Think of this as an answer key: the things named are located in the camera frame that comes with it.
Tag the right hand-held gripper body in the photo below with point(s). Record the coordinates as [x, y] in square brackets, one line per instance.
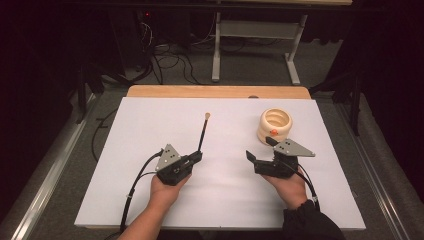
[278, 165]

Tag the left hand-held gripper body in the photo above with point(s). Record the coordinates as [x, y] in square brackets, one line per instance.
[173, 170]

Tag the cream ribbed cup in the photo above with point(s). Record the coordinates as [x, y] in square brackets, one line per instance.
[275, 121]

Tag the person's left hand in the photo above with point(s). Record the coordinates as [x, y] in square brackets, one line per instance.
[165, 193]

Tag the person's right hand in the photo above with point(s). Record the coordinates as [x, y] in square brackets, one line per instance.
[288, 191]

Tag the white table cover board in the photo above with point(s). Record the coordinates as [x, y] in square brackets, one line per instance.
[226, 186]

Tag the person's right black sleeve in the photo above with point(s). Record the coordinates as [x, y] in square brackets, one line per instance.
[310, 223]

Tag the dark metal stand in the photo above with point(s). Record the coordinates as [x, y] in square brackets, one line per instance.
[354, 100]
[81, 96]

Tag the dark box with red light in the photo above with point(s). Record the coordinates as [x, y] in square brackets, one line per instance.
[146, 15]

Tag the aluminium floor rail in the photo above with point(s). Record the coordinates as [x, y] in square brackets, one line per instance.
[376, 180]
[50, 173]

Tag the white metal desk frame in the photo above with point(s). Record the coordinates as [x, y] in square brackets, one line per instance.
[256, 30]

